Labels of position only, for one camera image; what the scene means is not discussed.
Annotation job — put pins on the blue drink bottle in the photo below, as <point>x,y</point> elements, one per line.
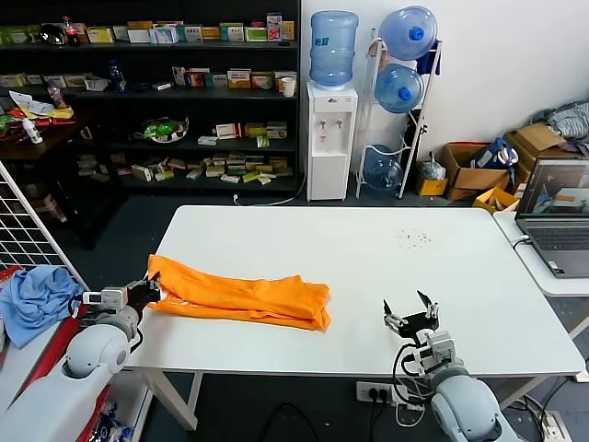
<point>117,78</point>

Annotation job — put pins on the open cardboard box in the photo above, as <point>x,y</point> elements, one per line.
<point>474,179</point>

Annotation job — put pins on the lime green box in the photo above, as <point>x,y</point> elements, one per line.
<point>251,178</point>

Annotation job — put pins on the open white box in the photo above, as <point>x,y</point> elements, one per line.
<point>97,84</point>

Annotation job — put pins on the pale green box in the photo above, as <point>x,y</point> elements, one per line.
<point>256,34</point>

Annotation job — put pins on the grey laptop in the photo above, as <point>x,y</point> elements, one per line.
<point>561,239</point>

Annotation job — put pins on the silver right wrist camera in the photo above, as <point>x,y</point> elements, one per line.
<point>439,350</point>

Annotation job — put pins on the flat yellow box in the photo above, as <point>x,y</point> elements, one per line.
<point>211,34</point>

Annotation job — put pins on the white jug rack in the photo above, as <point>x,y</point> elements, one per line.
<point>404,182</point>

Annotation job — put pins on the plain white box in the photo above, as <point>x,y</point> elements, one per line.
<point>140,37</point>

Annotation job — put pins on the yellow snack packet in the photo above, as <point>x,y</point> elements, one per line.
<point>62,113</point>

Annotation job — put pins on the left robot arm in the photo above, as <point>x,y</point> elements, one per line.
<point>92,350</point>

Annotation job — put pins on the small white side table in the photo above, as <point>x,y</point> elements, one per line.
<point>563,286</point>

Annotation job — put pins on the grey plastic bag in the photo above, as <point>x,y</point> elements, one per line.
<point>433,169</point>

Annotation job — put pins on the orange t-shirt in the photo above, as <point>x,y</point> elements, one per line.
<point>239,299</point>

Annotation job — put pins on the dark wooden table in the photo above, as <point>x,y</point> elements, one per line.
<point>23,149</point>

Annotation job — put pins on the flat white box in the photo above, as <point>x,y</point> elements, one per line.
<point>165,86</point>

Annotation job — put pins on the green beige box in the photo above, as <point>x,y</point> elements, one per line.
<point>276,131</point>

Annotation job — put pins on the upright blue water jug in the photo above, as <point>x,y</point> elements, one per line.
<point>333,46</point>

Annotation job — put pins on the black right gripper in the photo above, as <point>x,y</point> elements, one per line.
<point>414,324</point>

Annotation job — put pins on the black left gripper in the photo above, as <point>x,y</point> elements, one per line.
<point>138,294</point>

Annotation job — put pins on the red and white cart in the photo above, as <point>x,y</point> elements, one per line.
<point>50,350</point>

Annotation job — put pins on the white box green print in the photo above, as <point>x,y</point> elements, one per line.
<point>142,173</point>

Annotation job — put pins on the dark blue hanging cloth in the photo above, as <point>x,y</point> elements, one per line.
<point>430,62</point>

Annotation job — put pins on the purple drink bottle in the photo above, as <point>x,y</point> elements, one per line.
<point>55,94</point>

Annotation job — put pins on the orange white medicine box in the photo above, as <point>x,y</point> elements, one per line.
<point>262,81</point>
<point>239,79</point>

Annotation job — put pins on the box with orange picture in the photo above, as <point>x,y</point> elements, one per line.
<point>197,79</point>

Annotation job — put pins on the flat white carton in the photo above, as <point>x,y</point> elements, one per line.
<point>208,141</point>

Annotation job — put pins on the blue white plastic bag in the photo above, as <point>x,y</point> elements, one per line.
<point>117,426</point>

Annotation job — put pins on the grey blue clothes pile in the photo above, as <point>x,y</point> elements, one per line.
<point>570,119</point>

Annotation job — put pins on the white water dispenser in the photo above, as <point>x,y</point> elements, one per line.
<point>329,161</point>

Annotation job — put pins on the crumpled light blue cloth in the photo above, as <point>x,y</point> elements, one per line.
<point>37,299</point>

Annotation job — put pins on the open yellow box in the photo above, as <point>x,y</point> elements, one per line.
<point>488,202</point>

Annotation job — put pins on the green yellow box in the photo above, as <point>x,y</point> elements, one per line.
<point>255,130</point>

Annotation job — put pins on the small white bottle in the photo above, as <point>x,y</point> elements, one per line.
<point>32,131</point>

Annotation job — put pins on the white yellow medicine box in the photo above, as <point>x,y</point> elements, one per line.
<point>278,79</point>

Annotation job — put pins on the cola bottle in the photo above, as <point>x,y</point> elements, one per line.
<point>71,34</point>

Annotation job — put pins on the white paper cup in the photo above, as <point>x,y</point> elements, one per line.
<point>288,87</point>

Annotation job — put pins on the small yellow box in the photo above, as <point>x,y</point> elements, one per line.
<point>432,186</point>

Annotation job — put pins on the white box blue stripe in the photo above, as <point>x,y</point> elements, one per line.
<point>217,81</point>

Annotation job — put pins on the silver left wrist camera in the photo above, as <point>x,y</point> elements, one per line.
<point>108,298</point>

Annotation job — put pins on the black clamp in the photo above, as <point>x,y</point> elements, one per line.
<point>423,129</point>

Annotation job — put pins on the dark glass bowl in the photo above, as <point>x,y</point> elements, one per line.
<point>51,36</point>

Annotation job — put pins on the green and white bowl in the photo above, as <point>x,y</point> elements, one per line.
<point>161,129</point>

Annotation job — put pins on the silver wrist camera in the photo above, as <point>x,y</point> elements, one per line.
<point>439,350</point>
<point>108,298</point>

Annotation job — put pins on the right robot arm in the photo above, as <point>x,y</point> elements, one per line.
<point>465,405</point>

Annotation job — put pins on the white paper sheet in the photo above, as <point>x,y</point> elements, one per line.
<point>30,103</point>

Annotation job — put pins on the wide green box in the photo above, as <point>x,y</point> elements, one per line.
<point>18,35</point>

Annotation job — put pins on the white floor power strip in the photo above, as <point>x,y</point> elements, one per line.
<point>554,426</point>

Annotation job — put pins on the black shelf unit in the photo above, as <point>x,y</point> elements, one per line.
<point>207,46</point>

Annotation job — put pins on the tilted blue water jug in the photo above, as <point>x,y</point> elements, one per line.
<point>398,89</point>
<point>382,170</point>
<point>405,32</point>

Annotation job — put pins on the cardboard box with flap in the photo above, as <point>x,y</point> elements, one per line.
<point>534,138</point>

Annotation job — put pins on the tall pink box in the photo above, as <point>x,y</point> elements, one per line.
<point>274,27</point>

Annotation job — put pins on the large white table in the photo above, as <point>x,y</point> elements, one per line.
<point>460,276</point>

